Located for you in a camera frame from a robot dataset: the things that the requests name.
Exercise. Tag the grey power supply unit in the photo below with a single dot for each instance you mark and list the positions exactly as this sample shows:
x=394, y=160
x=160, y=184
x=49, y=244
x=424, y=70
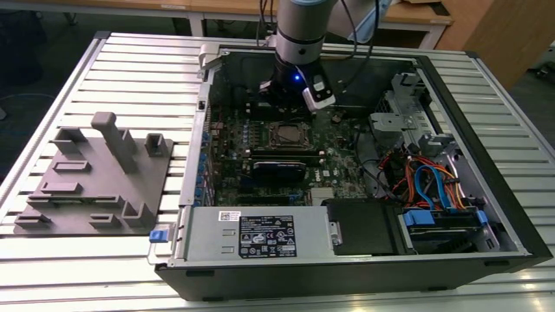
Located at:
x=203, y=227

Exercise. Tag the green motherboard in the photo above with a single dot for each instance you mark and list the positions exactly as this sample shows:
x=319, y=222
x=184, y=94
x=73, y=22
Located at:
x=342, y=162

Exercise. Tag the grey parts rack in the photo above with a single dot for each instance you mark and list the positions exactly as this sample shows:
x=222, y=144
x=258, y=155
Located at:
x=108, y=201

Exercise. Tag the metal locking lever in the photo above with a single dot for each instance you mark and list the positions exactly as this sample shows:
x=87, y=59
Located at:
x=292, y=148

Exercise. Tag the black graphics card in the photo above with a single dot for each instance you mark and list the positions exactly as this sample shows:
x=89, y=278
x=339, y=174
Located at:
x=278, y=172

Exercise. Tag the grey case latch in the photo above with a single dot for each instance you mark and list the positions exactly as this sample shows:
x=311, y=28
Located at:
x=208, y=52

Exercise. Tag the black PC case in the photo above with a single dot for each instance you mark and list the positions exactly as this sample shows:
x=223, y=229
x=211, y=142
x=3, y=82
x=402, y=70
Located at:
x=303, y=282

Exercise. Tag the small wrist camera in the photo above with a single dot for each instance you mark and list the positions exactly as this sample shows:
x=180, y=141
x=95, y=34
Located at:
x=268, y=88

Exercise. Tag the silver CPU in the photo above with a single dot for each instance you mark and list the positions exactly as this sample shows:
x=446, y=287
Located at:
x=291, y=134

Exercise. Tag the hard disk in blue carrier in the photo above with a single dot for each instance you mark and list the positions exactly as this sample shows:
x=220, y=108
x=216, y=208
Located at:
x=418, y=218

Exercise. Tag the metal drive cage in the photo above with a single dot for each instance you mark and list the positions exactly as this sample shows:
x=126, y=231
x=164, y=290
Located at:
x=390, y=125

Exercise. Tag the wooden cabinet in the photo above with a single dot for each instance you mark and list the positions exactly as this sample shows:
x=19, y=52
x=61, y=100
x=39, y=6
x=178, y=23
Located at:
x=507, y=32

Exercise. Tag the silver chipset heatsink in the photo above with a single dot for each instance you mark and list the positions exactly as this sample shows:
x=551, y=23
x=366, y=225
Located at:
x=322, y=193

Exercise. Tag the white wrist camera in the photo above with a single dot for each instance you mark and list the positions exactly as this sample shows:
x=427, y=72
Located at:
x=320, y=100

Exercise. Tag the wooden desk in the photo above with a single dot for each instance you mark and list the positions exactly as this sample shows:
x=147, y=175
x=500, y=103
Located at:
x=87, y=2
x=411, y=18

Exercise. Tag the dark floor equipment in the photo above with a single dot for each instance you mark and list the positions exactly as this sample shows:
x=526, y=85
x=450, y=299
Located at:
x=542, y=65

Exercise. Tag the CPU socket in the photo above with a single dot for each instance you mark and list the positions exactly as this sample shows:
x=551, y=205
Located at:
x=272, y=125

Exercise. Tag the long black expansion slot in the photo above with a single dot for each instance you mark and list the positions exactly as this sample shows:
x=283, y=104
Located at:
x=264, y=201

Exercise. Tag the blue case latch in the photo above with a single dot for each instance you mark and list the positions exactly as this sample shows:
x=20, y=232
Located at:
x=158, y=236

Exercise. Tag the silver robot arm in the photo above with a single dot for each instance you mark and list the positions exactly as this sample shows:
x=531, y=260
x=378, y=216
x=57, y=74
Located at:
x=299, y=29

